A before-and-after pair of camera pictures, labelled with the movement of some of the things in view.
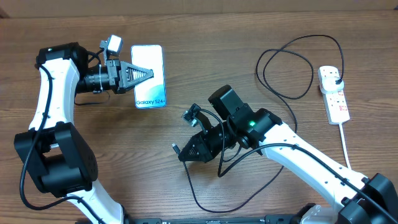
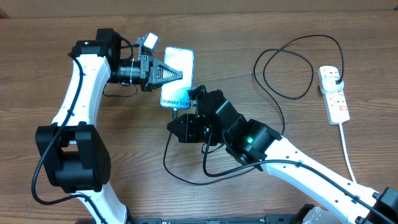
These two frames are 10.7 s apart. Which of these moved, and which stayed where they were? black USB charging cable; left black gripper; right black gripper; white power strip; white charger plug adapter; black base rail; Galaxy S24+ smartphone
Moved: right black gripper; left black gripper; Galaxy S24+ smartphone; black USB charging cable
Stayed: black base rail; white charger plug adapter; white power strip
